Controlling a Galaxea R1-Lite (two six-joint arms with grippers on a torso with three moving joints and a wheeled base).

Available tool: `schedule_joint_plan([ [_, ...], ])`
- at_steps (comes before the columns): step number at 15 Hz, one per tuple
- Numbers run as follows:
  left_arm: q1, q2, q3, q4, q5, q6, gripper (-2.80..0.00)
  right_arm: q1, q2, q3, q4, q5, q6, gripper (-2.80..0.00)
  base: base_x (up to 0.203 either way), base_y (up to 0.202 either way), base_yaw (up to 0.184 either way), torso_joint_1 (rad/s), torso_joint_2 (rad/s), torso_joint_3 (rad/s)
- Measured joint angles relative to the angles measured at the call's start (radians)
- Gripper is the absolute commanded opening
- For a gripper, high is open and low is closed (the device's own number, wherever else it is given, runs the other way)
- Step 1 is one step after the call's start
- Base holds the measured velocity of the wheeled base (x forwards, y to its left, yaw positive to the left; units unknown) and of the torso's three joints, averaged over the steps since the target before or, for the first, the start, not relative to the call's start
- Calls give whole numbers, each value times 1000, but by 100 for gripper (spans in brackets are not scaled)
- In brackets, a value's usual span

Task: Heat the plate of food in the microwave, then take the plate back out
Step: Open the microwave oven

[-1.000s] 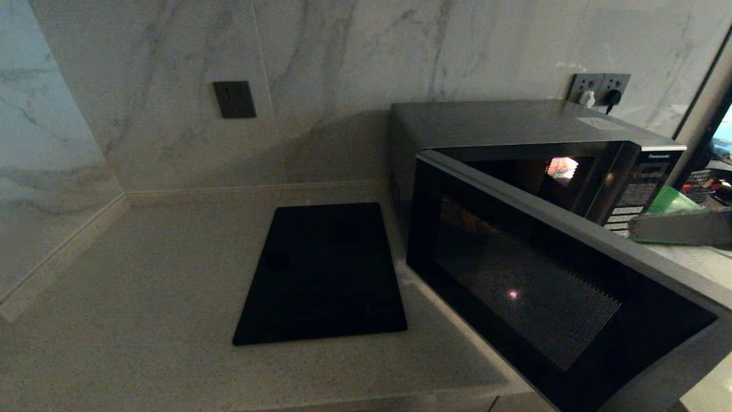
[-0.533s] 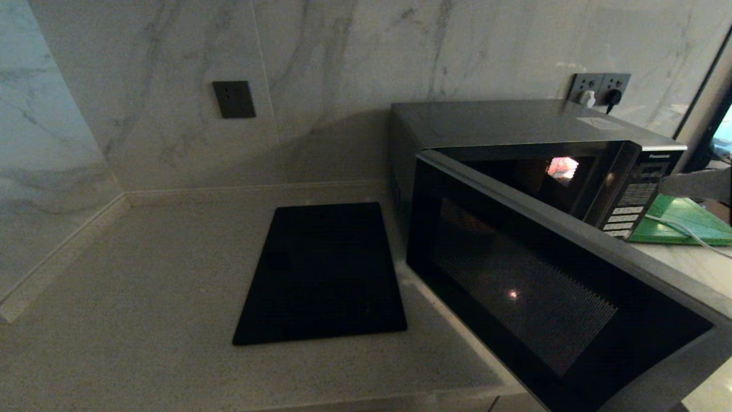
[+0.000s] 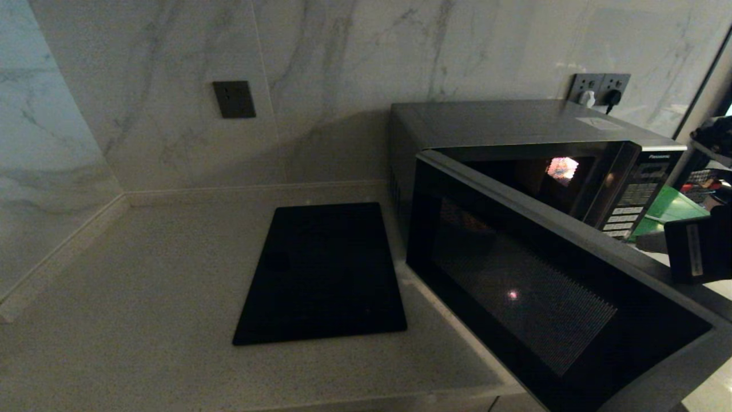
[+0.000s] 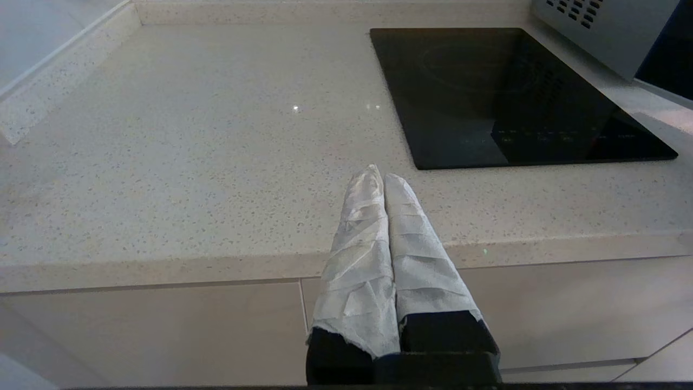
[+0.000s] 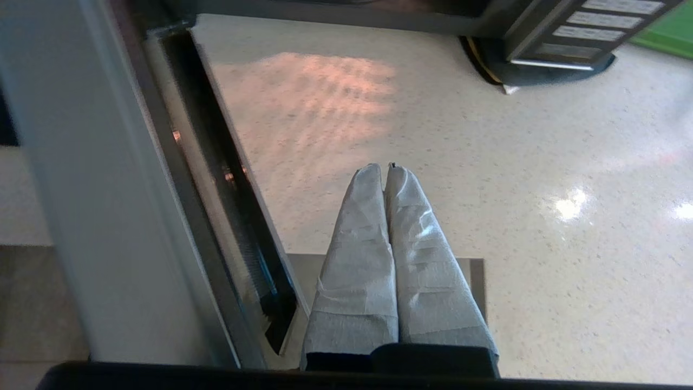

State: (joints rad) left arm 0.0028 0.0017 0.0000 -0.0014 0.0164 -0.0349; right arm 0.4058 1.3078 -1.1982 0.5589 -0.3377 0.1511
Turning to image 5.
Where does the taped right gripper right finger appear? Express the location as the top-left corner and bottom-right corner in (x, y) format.
(384, 164), (500, 377)

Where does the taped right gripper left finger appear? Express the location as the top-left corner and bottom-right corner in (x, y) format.
(299, 164), (400, 372)

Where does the black glass microwave door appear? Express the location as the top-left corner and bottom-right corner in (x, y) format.
(0, 0), (310, 370)

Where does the green cutting board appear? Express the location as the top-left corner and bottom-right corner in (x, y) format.
(631, 0), (693, 60)

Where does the black induction cooktop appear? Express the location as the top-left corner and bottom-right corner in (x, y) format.
(0, 87), (20, 148)

